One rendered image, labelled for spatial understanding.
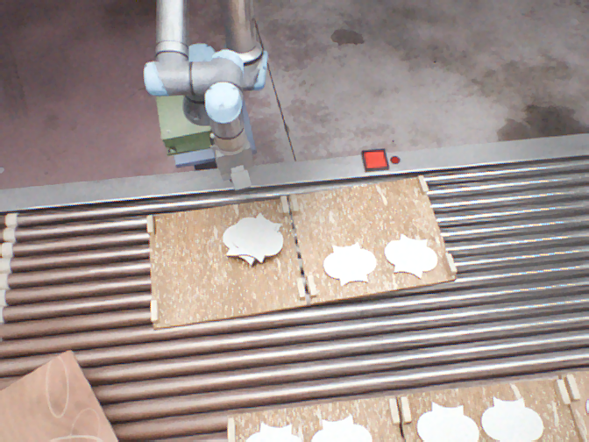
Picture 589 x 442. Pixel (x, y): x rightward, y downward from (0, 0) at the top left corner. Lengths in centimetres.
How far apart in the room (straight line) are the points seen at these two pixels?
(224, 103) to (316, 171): 63
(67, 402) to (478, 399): 97
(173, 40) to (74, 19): 260
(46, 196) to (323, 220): 85
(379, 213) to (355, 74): 178
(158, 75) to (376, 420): 95
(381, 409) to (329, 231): 51
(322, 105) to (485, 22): 122
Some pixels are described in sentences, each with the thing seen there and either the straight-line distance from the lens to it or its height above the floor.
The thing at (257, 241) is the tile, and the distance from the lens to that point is 157.
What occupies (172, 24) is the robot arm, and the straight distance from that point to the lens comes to 139.
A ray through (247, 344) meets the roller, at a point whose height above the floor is 91.
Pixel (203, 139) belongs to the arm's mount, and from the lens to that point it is 189.
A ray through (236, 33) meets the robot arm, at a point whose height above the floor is 129.
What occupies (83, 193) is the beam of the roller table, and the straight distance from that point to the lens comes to 186.
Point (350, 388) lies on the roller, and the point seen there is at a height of 92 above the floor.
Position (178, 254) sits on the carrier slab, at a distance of 164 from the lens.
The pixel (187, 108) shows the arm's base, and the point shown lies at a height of 101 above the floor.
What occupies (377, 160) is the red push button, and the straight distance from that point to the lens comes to 182.
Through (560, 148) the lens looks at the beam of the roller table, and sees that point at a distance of 203.
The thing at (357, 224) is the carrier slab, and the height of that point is 94.
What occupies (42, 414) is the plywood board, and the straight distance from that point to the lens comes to 147.
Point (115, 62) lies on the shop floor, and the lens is 359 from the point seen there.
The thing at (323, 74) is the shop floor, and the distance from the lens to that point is 337.
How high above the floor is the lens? 236
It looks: 59 degrees down
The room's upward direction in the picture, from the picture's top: straight up
